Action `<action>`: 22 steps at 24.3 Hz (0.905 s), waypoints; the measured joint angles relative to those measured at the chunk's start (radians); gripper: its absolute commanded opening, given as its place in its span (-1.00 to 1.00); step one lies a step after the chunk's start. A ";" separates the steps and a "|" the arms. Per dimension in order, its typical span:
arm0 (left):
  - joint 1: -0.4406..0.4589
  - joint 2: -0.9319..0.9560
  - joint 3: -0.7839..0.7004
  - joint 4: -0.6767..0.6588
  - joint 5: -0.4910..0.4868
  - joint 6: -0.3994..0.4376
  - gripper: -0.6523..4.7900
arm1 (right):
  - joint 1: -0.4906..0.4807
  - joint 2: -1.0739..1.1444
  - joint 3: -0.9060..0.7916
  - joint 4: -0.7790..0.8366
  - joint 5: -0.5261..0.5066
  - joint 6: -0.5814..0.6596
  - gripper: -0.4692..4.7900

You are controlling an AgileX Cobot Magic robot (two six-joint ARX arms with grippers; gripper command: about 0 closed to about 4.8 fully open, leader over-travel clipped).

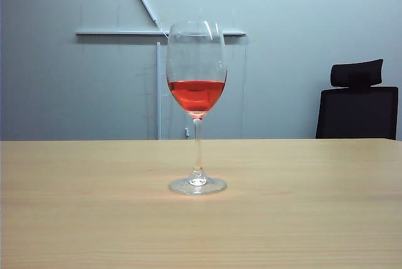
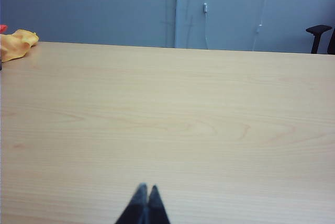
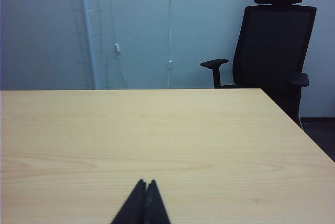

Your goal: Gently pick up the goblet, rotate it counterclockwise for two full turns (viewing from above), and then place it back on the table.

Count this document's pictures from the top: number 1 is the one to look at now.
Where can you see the clear goblet with red liquid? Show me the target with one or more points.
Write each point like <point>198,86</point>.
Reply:
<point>196,96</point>

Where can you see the black mesh office chair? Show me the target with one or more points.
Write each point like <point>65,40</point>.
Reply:
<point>355,112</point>

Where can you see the small grey wall clip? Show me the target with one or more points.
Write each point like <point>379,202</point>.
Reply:
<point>186,132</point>

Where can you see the white vertical post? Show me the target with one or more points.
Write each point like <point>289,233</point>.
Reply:
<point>159,93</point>

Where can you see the white horizontal wall ledge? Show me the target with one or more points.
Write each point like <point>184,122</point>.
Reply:
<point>119,33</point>

